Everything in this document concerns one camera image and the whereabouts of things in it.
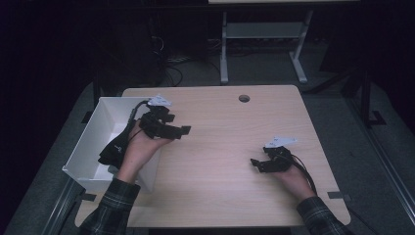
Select person's right hand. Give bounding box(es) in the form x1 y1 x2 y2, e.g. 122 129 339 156
271 164 316 203

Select grey metal table frame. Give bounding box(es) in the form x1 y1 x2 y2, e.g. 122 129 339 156
208 0 360 86

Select black metal stand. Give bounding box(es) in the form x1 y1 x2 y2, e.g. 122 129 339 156
306 65 388 129

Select grey tape piece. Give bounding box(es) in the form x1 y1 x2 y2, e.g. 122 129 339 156
80 192 98 203
326 191 352 202

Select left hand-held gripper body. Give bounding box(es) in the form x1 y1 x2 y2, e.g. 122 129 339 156
138 94 177 139

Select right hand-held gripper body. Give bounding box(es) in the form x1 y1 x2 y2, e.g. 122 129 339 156
261 135 299 173

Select black cables on floor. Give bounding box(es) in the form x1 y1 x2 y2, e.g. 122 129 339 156
148 34 194 88

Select right hand-held gripper cable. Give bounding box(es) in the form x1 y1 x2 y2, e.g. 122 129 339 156
286 152 318 196

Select aluminium rail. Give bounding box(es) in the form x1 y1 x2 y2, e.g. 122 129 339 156
345 97 415 227
41 177 83 235

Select white box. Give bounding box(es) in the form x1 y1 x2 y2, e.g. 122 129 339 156
62 96 161 194

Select person's left hand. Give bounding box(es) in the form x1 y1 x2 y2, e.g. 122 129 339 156
115 118 173 184

